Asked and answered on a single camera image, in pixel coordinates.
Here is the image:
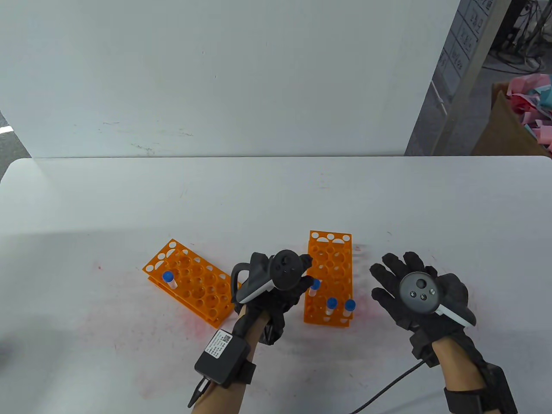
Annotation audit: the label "person's left hand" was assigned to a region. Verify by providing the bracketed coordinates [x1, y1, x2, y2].
[232, 252, 322, 346]

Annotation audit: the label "person's right hand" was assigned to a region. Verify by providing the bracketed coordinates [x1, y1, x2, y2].
[370, 252, 476, 367]

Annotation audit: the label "orange test tube rack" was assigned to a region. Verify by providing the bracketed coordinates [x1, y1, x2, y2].
[304, 230, 354, 328]
[142, 238, 242, 329]

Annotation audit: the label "person's left forearm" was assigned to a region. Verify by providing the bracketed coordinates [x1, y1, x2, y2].
[190, 310, 276, 414]

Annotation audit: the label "person's right forearm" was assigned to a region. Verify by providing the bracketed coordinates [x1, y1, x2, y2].
[431, 334, 518, 414]

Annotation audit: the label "grey hand controller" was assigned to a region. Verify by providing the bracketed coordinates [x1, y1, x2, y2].
[399, 272, 477, 327]
[231, 249, 307, 304]

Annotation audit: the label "black labelled wrist module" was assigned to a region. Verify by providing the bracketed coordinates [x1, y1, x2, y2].
[194, 329, 257, 386]

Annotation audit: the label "black plain wrist module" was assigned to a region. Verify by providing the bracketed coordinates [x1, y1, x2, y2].
[444, 364, 518, 414]

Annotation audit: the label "brown cardboard box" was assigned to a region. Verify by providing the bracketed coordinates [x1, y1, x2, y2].
[472, 81, 552, 157]

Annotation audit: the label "pink paper scraps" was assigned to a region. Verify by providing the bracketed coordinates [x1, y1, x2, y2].
[507, 72, 552, 151]

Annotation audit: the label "white backdrop board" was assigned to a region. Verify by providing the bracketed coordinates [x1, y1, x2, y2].
[0, 0, 462, 158]

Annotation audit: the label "grey partition panel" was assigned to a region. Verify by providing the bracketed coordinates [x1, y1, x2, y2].
[405, 0, 494, 157]

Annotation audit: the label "thin white cable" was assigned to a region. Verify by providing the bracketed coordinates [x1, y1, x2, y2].
[431, 80, 449, 116]

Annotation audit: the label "tangle of black cables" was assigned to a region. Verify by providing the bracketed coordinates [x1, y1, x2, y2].
[492, 0, 552, 72]

